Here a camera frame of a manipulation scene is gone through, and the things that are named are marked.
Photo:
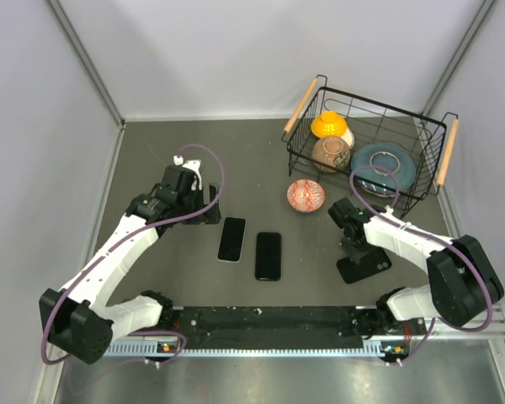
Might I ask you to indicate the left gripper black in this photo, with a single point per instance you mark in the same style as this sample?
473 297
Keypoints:
209 216

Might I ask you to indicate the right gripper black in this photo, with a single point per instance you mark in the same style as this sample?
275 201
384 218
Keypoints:
351 252

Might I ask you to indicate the black phone case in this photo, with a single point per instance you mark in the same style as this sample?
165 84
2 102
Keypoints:
367 265
268 256

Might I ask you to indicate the black screen white smartphone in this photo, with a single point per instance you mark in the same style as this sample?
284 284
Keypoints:
230 248

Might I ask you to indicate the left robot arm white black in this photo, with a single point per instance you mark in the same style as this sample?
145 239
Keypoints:
78 318

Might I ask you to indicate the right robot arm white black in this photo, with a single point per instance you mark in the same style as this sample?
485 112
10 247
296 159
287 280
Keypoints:
462 283

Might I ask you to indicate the blue ceramic plate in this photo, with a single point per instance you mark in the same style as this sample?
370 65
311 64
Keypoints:
382 166

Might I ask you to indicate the red patterned bowl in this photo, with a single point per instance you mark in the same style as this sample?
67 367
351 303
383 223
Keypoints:
305 195

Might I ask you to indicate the brown ceramic cup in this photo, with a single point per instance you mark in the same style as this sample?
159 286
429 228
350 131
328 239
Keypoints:
331 154

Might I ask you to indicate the white bowl in basket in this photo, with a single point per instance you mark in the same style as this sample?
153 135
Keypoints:
348 137

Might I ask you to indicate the yellow ribbed bowl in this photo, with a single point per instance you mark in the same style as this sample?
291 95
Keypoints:
329 123

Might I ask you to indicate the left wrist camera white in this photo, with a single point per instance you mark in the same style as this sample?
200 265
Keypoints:
192 165

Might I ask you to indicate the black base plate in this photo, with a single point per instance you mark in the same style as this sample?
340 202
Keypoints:
269 326

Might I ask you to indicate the black wire basket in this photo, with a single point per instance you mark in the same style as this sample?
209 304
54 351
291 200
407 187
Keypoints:
371 122

